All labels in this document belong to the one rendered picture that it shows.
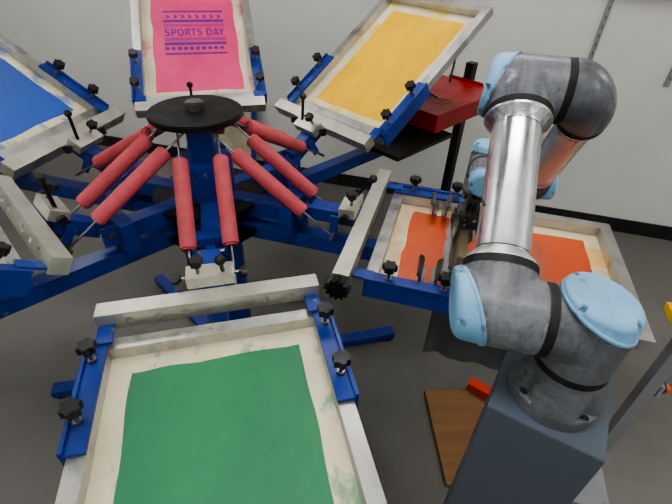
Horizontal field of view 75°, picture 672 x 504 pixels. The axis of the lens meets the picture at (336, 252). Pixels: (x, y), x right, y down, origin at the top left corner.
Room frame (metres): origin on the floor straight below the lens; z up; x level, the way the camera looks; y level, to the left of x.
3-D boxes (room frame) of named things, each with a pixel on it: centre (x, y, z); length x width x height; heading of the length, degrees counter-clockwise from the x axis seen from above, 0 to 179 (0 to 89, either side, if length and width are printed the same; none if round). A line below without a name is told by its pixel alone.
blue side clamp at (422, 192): (1.48, -0.37, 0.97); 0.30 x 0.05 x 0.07; 76
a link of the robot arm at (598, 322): (0.46, -0.38, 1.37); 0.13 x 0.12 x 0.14; 77
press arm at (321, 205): (1.29, 0.01, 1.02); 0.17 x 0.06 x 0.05; 76
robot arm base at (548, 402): (0.46, -0.39, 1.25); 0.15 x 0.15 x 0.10
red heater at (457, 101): (2.43, -0.51, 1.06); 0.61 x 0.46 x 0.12; 136
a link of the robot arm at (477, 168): (1.06, -0.41, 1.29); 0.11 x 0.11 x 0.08; 77
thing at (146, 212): (1.42, 0.49, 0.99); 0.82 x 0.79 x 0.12; 76
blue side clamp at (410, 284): (0.94, -0.23, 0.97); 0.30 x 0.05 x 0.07; 76
